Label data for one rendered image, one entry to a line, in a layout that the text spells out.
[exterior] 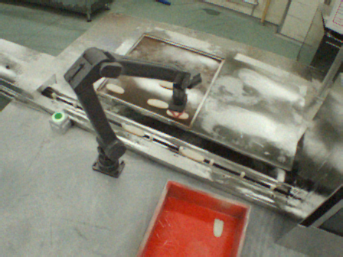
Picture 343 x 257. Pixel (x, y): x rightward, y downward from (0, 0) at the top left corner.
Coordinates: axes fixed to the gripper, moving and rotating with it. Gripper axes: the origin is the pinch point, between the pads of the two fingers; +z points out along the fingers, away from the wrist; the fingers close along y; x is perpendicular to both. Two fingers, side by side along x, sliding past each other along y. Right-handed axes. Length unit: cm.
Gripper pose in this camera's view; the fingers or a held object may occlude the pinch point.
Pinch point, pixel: (177, 112)
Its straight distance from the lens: 123.0
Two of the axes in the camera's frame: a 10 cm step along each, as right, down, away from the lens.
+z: -0.3, 5.3, 8.5
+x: -9.6, -2.5, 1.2
